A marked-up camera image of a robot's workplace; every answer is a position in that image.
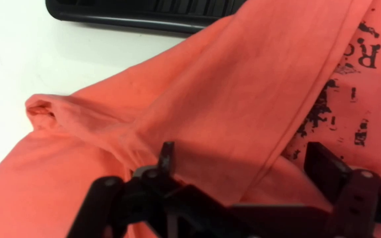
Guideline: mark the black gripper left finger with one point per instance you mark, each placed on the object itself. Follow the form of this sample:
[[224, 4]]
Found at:
[[165, 158]]

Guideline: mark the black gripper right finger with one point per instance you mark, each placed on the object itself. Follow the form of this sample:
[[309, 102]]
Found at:
[[324, 166]]

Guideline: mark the orange printed shirt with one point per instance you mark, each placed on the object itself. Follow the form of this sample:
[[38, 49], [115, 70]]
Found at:
[[224, 100]]

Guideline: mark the black ribbed tray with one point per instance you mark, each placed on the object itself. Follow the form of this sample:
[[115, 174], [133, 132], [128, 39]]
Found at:
[[145, 13]]

